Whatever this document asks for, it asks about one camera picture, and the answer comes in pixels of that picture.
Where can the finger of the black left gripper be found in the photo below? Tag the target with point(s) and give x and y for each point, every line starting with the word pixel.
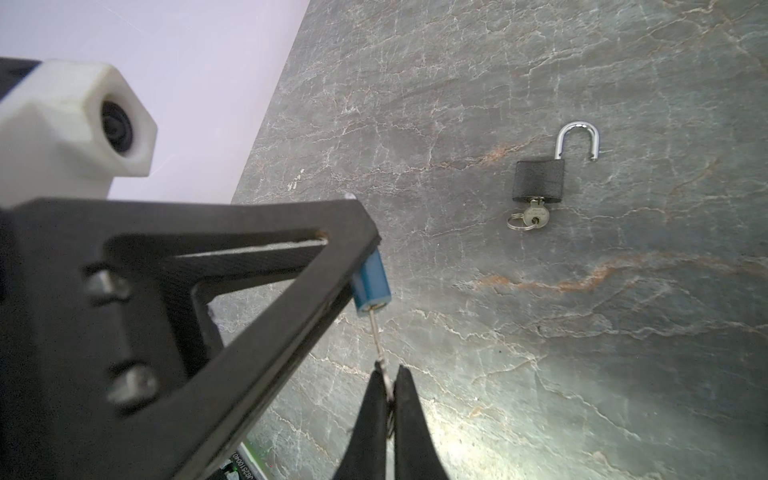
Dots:
pixel 143 340

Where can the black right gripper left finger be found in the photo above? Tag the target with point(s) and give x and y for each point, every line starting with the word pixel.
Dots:
pixel 365 456

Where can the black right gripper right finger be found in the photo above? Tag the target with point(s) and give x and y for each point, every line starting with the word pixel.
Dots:
pixel 414 453

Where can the small silver key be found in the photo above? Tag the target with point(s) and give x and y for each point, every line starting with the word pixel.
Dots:
pixel 381 360

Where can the blue padlock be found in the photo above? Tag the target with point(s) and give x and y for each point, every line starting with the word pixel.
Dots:
pixel 370 286

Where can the dark grey padlock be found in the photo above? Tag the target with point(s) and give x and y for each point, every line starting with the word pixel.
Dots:
pixel 543 179

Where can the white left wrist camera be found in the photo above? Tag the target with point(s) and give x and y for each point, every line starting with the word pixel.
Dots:
pixel 68 129

